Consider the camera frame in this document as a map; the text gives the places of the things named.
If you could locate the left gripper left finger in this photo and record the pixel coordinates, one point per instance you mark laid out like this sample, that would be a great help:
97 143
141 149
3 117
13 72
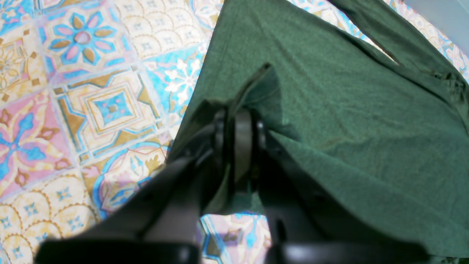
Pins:
158 224

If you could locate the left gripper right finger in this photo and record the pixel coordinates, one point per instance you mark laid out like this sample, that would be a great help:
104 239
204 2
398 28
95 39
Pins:
307 225

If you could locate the dark green long-sleeve shirt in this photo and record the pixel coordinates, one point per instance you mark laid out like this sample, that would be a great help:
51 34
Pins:
384 130

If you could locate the colourful patterned tablecloth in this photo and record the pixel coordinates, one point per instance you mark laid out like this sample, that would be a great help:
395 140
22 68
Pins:
93 95

